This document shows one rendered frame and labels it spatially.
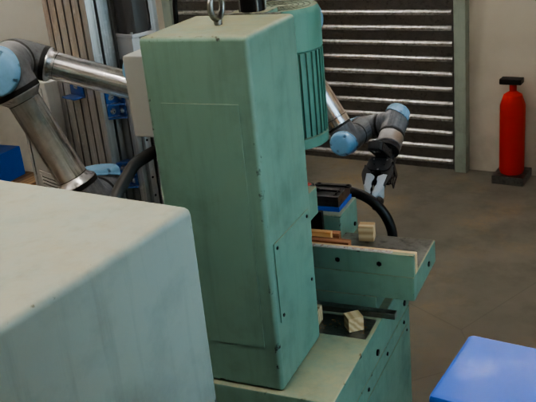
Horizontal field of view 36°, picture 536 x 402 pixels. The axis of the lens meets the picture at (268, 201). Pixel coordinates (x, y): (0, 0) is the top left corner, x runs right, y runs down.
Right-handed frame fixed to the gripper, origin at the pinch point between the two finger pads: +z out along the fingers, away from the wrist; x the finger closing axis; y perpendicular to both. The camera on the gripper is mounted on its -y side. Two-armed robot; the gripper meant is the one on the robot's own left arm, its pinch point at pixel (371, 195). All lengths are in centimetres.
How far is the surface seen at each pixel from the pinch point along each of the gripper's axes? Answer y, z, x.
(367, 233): -15.4, 23.5, -7.7
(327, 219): -17.4, 21.8, 2.8
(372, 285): -19.0, 40.5, -13.7
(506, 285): 141, -63, -20
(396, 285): -19.8, 40.0, -19.6
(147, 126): -76, 45, 19
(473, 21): 134, -231, 21
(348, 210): -14.5, 16.2, -0.6
